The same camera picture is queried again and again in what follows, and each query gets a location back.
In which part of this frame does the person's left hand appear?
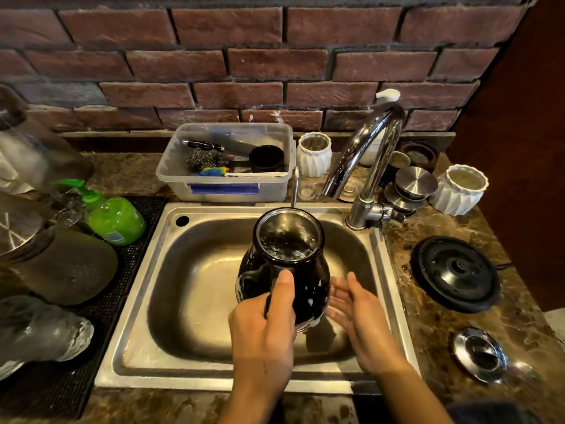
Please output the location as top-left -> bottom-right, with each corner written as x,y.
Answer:
228,269 -> 297,395

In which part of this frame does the person's right hand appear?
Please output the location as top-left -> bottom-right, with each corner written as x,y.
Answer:
326,272 -> 412,377

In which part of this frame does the black electric kettle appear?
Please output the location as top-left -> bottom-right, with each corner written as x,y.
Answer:
236,207 -> 331,334

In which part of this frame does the person's left forearm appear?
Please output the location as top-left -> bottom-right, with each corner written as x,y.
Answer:
217,383 -> 288,424

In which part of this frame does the person's right forearm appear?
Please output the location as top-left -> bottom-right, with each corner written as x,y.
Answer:
374,360 -> 456,424

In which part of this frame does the stainless steel sink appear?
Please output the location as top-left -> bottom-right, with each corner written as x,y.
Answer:
94,202 -> 421,396

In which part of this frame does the black kettle base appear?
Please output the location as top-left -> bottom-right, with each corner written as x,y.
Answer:
410,236 -> 502,314

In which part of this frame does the small clear glass lid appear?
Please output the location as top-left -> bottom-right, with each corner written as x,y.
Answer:
337,176 -> 365,203

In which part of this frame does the steel sink stopper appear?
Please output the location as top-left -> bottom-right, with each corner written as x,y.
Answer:
383,166 -> 439,213

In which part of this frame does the clear plastic storage container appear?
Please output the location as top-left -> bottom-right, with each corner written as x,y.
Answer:
155,122 -> 296,204

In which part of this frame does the black cup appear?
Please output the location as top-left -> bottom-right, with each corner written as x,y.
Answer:
248,145 -> 286,174

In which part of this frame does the white ribbed ceramic cup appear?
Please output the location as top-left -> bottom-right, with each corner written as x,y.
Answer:
427,164 -> 490,217
295,132 -> 333,179

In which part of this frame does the chrome kettle lid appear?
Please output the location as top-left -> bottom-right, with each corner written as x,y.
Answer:
451,327 -> 509,385

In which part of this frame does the chrome curved faucet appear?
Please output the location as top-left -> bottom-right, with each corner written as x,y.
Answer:
321,103 -> 408,233

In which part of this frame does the dark round jar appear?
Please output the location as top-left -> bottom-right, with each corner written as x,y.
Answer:
399,141 -> 439,173

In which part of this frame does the black rubber drying mat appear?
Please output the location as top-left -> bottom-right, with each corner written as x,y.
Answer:
0,196 -> 169,421

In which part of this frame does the steel wool scrubber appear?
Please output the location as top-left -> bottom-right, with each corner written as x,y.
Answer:
185,148 -> 230,173

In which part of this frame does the green dish soap bottle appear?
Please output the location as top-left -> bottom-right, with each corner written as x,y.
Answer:
50,178 -> 147,247

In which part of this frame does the white pump soap dispenser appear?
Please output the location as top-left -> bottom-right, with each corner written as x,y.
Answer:
358,88 -> 401,167

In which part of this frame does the grey frosted bowl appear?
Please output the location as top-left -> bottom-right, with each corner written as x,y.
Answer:
11,226 -> 119,307

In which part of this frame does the glass pot lid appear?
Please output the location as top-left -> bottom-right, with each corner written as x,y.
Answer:
0,191 -> 57,263

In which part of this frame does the large glass jug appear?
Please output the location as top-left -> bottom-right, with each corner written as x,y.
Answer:
0,83 -> 95,196

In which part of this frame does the black handled knife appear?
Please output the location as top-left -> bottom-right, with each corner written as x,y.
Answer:
182,139 -> 227,153

